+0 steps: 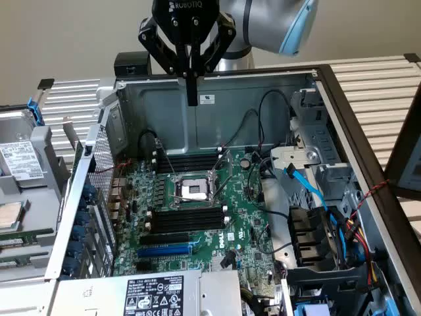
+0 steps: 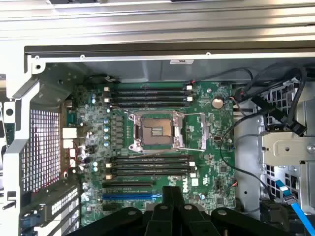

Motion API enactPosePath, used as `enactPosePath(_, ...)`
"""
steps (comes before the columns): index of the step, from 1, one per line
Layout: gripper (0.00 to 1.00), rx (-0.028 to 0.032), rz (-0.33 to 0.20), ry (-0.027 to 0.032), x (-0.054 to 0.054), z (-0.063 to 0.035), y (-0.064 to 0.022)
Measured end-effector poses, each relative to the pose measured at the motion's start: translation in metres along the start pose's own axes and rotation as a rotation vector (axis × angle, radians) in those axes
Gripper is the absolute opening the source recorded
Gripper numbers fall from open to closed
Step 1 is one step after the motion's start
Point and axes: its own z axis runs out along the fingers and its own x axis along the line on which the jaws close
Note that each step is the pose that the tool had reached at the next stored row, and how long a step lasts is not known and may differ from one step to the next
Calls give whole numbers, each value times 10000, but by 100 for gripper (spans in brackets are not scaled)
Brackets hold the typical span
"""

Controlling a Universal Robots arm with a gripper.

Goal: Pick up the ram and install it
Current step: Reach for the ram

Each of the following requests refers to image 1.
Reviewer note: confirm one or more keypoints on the short black expansion slot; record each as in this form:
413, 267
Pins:
146, 266

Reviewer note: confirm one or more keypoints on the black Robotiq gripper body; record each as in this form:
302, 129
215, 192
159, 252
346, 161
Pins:
184, 16

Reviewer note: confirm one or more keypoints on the black fan shroud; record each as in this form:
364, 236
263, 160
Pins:
309, 230

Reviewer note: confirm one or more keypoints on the open grey PC case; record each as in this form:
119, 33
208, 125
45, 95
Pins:
230, 112

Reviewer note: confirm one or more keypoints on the silver power supply unit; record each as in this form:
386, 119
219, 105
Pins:
98, 296

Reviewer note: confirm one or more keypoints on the steel socket cover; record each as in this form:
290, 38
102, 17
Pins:
223, 164

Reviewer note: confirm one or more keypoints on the silver finned heatsink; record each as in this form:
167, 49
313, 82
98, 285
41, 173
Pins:
217, 263

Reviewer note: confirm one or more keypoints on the grey drive tray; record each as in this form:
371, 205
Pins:
42, 204

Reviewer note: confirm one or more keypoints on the blue slot retainer knob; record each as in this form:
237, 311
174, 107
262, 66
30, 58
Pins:
89, 192
84, 217
71, 265
75, 249
80, 232

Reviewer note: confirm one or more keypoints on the blue plastic disk clip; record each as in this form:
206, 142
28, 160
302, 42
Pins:
36, 112

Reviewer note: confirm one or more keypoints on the green graphics card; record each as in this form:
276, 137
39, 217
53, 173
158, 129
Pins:
70, 131

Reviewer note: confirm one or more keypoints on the silver disk bay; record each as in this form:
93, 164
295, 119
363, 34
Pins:
329, 141

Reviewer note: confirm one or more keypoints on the black table end cap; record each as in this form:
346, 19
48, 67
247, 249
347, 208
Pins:
412, 58
46, 84

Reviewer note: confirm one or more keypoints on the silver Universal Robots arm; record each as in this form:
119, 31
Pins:
263, 19

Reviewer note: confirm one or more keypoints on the blue plastic caddy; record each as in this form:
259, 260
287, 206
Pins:
312, 311

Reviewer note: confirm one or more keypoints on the black plastic drive cage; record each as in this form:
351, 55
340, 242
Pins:
329, 283

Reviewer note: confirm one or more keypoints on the small silver USB port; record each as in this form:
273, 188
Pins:
115, 206
115, 196

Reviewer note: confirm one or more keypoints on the large silver port block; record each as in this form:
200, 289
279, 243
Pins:
119, 185

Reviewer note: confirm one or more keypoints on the RAM slot white latches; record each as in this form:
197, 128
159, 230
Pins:
187, 168
187, 228
187, 159
187, 217

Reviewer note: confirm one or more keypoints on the thin steel locking lever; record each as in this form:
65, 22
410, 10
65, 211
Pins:
190, 197
165, 158

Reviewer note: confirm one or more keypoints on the blue expansion slot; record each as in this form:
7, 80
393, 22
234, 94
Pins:
164, 251

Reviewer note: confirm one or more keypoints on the silver CPU chip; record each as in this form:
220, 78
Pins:
10, 214

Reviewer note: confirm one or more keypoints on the green Dell motherboard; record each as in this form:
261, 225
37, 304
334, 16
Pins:
237, 197

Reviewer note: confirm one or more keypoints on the silver hard disk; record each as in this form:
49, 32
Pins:
19, 161

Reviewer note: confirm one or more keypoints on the coin cell battery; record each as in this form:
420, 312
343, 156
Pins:
244, 162

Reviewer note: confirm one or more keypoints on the black framed panel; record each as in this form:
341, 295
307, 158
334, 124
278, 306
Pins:
399, 158

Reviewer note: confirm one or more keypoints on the long black expansion slot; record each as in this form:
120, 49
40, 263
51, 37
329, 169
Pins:
164, 239

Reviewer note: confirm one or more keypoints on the black box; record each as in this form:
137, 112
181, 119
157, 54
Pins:
131, 64

